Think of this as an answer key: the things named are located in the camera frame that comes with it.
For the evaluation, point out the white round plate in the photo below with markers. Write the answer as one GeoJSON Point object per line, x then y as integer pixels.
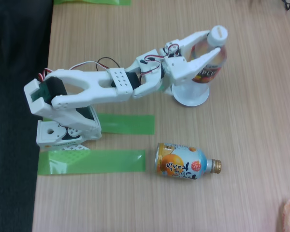
{"type": "Point", "coordinates": [191, 101]}

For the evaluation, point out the green paper label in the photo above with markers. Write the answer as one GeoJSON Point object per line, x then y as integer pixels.
{"type": "Point", "coordinates": [162, 87]}

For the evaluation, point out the green tape at table edge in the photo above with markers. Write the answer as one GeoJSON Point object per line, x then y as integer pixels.
{"type": "Point", "coordinates": [91, 2]}

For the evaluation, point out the long green tape strip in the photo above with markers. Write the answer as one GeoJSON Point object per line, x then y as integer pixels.
{"type": "Point", "coordinates": [106, 162]}

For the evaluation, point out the clear plastic bottle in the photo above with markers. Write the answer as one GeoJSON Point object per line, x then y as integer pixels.
{"type": "Point", "coordinates": [218, 35]}

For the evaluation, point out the orange juice bottle can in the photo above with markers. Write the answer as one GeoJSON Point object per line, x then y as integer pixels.
{"type": "Point", "coordinates": [176, 162]}

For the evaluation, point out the short green tape strip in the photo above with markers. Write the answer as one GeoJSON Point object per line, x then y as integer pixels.
{"type": "Point", "coordinates": [128, 124]}

